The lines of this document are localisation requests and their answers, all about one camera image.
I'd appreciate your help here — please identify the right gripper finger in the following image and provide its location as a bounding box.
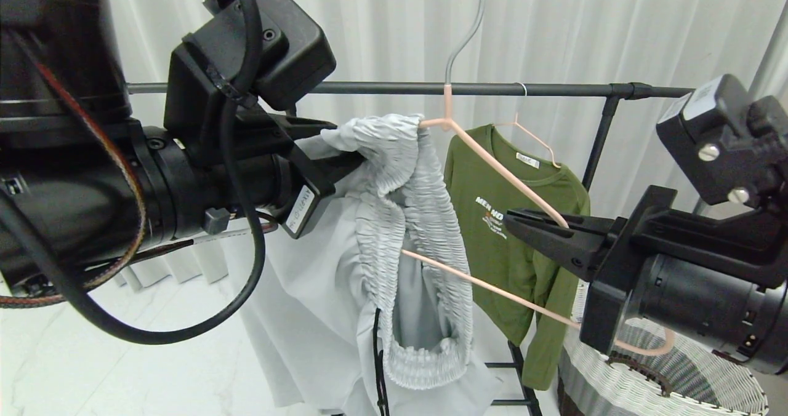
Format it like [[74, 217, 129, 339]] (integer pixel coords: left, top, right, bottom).
[[510, 209, 619, 233], [504, 214, 610, 281]]

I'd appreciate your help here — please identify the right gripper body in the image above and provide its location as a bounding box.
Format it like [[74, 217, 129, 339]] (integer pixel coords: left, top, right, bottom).
[[579, 185, 788, 377]]

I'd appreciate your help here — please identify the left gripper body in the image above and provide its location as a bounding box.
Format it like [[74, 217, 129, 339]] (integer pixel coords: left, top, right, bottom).
[[0, 121, 336, 297]]

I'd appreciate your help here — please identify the green printed shirt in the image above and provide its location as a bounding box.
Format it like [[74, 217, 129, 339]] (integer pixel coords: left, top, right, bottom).
[[443, 124, 590, 391]]

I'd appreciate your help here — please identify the pink clothes hanger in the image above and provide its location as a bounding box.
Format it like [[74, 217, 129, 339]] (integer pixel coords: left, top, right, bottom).
[[363, 0, 676, 357], [496, 82, 562, 169]]

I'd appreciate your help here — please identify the pale grey garment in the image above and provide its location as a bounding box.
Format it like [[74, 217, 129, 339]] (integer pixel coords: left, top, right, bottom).
[[222, 113, 502, 416]]

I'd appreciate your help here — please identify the white laundry basket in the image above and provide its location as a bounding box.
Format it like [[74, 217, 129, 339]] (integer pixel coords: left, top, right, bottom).
[[557, 281, 770, 416]]

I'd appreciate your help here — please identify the black clothes rack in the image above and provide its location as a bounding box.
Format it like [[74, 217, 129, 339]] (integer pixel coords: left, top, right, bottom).
[[126, 81, 695, 416]]

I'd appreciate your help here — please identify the white curtain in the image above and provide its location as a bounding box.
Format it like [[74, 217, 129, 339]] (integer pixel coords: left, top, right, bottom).
[[102, 0, 788, 294]]

